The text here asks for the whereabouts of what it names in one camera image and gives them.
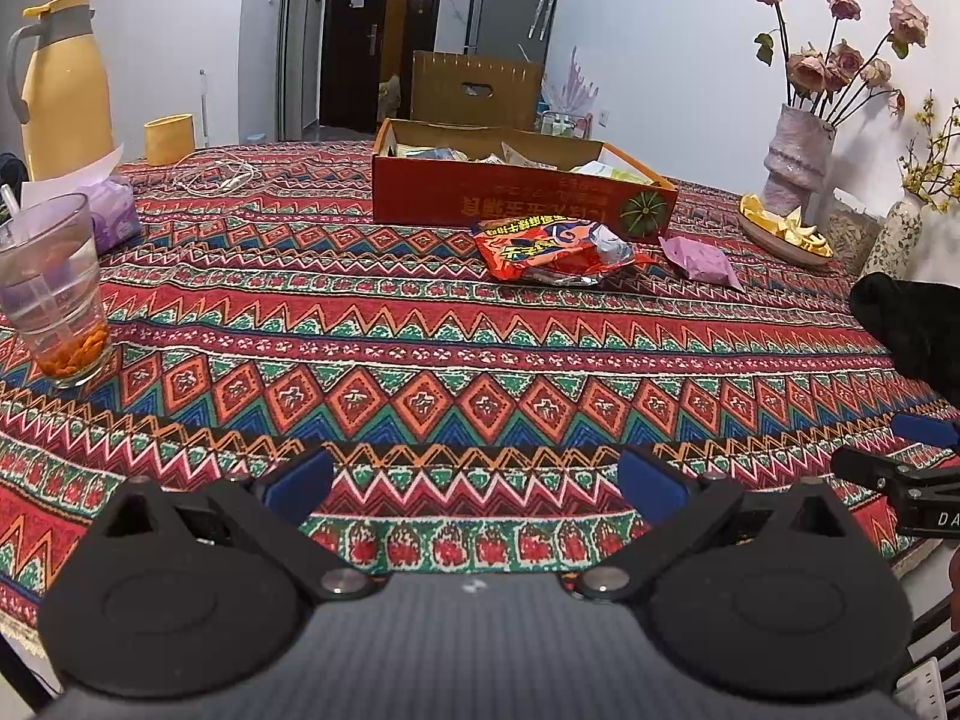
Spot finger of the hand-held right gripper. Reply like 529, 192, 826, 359
831, 446, 925, 497
892, 412, 960, 452

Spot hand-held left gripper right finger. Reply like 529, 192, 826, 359
574, 446, 871, 602

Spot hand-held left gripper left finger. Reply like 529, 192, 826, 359
94, 446, 376, 602

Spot small pink snack bag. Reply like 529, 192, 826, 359
659, 235, 744, 293

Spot large red snack bag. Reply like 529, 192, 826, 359
471, 216, 658, 290

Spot red cardboard box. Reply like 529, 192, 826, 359
373, 118, 680, 244

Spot pile of snack packets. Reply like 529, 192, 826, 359
394, 139, 655, 185

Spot black cloth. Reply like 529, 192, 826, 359
850, 272, 960, 383

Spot white power strip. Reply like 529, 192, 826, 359
896, 656, 947, 720

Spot floral ceramic vase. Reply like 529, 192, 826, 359
862, 191, 924, 279

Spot clear jar of seeds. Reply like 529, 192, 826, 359
825, 190, 887, 275

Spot shallow ceramic plate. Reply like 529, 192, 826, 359
735, 195, 836, 268

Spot yellow flower branches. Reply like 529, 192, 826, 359
896, 90, 960, 213

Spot clear glass cup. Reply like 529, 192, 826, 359
0, 193, 114, 389

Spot pink ribbed vase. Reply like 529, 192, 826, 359
763, 103, 838, 217

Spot purple tissue pack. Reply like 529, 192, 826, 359
21, 142, 143, 252

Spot yellow round cup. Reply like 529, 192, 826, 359
144, 114, 197, 167

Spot bunch of dried pink roses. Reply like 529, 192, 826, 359
746, 0, 931, 121

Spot purple decorative plant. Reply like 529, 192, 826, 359
559, 45, 602, 118

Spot white drinking straw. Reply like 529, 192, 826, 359
0, 184, 76, 350

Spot dark brown door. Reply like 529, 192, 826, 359
319, 0, 440, 132

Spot wooden chair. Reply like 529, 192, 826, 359
411, 50, 545, 132

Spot yellow thermos jug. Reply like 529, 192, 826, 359
7, 0, 116, 182

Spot grey refrigerator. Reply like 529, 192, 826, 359
465, 0, 563, 65

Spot white earphone cable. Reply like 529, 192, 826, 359
172, 150, 257, 193

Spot black metal frame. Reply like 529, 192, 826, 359
0, 626, 58, 710

